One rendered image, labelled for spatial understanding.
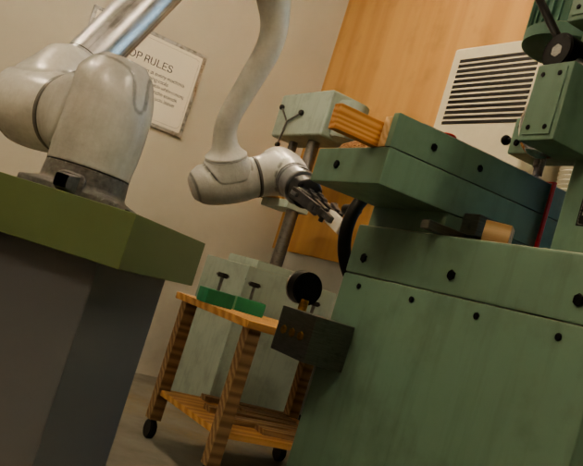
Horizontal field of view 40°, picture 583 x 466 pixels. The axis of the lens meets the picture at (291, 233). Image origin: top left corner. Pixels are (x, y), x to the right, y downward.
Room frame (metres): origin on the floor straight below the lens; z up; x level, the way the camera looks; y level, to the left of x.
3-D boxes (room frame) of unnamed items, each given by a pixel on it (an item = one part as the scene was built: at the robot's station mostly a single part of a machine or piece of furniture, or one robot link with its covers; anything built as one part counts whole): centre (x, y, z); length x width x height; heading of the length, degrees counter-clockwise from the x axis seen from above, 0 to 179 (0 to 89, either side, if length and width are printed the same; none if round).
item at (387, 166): (1.47, -0.29, 0.87); 0.61 x 0.30 x 0.06; 119
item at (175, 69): (4.01, 0.98, 1.48); 0.64 x 0.02 x 0.46; 121
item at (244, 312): (2.83, -0.09, 0.32); 0.66 x 0.57 x 0.64; 121
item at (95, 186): (1.43, 0.39, 0.72); 0.22 x 0.18 x 0.06; 178
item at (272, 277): (3.73, 0.02, 0.79); 0.62 x 0.48 x 1.58; 31
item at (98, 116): (1.46, 0.40, 0.86); 0.18 x 0.16 x 0.22; 55
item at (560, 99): (1.16, -0.33, 1.02); 0.09 x 0.07 x 0.12; 119
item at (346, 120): (1.34, -0.28, 0.92); 0.62 x 0.02 x 0.04; 119
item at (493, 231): (1.21, -0.30, 0.82); 0.04 x 0.04 x 0.04; 68
